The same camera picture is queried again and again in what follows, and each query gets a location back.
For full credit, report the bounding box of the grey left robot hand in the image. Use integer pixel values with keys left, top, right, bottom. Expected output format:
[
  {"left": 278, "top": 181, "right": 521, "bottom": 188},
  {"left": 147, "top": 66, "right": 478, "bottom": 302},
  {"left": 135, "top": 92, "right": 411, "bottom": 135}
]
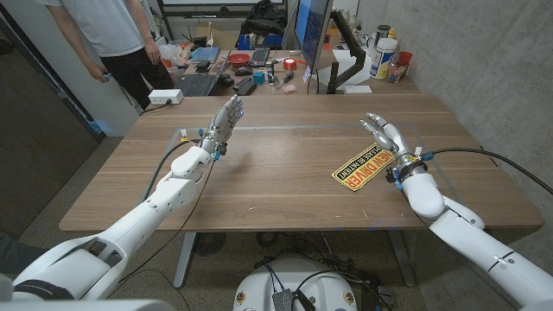
[{"left": 199, "top": 94, "right": 245, "bottom": 162}]

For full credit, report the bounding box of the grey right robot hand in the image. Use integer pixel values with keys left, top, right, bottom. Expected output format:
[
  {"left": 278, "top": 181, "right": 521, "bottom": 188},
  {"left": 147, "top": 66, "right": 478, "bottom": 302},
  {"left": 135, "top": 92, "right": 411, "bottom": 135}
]
[{"left": 359, "top": 111, "right": 427, "bottom": 174}]

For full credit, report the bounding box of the yellow black bumper sticker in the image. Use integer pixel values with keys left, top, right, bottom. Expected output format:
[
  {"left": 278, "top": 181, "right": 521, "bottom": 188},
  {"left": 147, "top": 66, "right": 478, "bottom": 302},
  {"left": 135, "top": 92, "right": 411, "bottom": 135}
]
[{"left": 331, "top": 143, "right": 395, "bottom": 193}]

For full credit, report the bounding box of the black glasses case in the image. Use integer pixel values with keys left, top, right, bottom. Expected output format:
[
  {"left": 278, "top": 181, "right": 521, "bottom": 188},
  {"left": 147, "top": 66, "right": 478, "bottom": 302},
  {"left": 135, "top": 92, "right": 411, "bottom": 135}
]
[{"left": 235, "top": 79, "right": 258, "bottom": 97}]

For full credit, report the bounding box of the grey open laptop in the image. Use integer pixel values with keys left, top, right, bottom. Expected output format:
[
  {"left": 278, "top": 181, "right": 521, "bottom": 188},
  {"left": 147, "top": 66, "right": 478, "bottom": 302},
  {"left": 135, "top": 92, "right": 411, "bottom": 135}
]
[{"left": 175, "top": 50, "right": 232, "bottom": 98}]

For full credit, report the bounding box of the white power strip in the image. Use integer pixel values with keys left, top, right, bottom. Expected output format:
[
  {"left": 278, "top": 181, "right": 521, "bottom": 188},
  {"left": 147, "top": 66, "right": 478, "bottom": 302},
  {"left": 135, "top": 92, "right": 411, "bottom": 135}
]
[{"left": 148, "top": 88, "right": 185, "bottom": 106}]

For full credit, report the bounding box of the red bowl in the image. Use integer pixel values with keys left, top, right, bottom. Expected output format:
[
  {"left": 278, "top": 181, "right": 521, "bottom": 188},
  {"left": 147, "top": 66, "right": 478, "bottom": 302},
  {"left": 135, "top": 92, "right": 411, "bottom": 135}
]
[{"left": 228, "top": 53, "right": 251, "bottom": 69}]

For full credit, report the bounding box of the silver metal stand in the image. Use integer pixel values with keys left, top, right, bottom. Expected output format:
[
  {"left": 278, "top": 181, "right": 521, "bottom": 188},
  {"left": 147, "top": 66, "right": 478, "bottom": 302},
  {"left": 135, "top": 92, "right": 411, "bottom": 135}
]
[{"left": 266, "top": 60, "right": 280, "bottom": 86}]

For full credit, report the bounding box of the blue notebook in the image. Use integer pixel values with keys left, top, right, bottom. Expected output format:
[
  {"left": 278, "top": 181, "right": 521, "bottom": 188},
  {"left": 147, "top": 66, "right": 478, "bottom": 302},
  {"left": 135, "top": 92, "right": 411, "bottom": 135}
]
[{"left": 189, "top": 46, "right": 221, "bottom": 64}]

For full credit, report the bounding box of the red topped clear jar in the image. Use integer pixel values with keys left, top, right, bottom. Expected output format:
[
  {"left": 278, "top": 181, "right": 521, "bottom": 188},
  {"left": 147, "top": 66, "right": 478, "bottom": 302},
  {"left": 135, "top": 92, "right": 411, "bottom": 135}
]
[{"left": 387, "top": 51, "right": 414, "bottom": 84}]

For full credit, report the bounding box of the black keyboard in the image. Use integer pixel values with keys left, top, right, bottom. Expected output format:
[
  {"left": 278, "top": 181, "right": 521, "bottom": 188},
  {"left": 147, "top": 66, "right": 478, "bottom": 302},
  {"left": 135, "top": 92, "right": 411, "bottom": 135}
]
[{"left": 246, "top": 47, "right": 271, "bottom": 69}]

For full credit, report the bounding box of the white wipes canister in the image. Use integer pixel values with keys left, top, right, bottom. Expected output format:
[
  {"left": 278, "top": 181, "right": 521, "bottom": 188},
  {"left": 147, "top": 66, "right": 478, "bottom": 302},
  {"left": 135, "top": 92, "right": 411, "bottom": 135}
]
[{"left": 369, "top": 37, "right": 398, "bottom": 80}]

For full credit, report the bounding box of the white paper sheet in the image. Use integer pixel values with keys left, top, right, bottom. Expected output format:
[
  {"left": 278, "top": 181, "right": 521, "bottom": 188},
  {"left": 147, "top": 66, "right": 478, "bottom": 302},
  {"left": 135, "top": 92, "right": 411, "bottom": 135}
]
[{"left": 332, "top": 48, "right": 375, "bottom": 86}]

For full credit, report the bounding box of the clear plastic bag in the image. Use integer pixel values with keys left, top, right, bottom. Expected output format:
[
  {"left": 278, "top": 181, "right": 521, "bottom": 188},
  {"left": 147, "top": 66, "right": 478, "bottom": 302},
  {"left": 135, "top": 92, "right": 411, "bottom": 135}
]
[{"left": 157, "top": 42, "right": 185, "bottom": 66}]

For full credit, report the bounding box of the dark lidded bottle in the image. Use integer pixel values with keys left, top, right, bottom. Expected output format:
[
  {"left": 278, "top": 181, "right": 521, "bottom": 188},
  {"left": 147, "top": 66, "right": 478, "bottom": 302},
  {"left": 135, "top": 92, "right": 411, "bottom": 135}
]
[{"left": 372, "top": 24, "right": 391, "bottom": 48}]

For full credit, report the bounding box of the black backpack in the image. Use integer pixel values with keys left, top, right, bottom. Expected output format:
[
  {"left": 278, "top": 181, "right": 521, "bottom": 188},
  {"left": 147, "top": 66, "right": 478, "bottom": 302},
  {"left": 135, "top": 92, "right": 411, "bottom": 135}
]
[{"left": 239, "top": 0, "right": 289, "bottom": 38}]

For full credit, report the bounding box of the black round grille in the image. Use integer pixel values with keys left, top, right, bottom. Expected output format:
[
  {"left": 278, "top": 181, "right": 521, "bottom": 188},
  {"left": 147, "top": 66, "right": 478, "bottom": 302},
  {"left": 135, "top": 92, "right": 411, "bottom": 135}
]
[{"left": 193, "top": 232, "right": 227, "bottom": 257}]

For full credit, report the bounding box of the black computer monitor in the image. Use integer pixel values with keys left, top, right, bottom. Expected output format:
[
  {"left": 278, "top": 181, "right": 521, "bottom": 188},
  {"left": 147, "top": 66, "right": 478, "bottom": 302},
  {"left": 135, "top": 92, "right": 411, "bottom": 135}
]
[{"left": 293, "top": 0, "right": 334, "bottom": 74}]

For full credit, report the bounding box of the person in grey shirt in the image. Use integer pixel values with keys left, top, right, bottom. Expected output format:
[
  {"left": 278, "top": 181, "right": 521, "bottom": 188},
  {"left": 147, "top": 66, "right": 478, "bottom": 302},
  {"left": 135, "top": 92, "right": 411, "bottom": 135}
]
[{"left": 34, "top": 0, "right": 176, "bottom": 111}]

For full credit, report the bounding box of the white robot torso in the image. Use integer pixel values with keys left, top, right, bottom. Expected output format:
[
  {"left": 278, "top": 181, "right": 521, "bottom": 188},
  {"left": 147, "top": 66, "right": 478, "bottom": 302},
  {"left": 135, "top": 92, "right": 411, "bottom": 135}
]
[{"left": 232, "top": 257, "right": 359, "bottom": 311}]

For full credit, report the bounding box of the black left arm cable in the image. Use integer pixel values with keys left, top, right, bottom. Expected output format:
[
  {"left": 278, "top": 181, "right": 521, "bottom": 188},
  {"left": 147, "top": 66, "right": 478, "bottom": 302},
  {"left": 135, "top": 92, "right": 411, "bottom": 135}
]
[{"left": 142, "top": 138, "right": 202, "bottom": 202}]

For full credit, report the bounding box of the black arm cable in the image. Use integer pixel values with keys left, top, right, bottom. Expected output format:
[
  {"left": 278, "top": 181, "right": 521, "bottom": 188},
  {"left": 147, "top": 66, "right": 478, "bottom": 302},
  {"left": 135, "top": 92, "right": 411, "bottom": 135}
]
[
  {"left": 142, "top": 138, "right": 202, "bottom": 202},
  {"left": 425, "top": 147, "right": 553, "bottom": 195}
]

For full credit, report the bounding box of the dark handled screwdriver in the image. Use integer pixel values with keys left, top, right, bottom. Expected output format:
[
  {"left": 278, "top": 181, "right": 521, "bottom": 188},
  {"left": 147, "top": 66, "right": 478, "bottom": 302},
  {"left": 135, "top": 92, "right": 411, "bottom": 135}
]
[{"left": 276, "top": 70, "right": 296, "bottom": 91}]

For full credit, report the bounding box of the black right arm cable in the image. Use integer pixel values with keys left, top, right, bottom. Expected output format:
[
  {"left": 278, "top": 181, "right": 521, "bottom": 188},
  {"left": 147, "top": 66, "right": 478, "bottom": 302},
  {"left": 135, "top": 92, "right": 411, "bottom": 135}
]
[{"left": 425, "top": 147, "right": 553, "bottom": 195}]

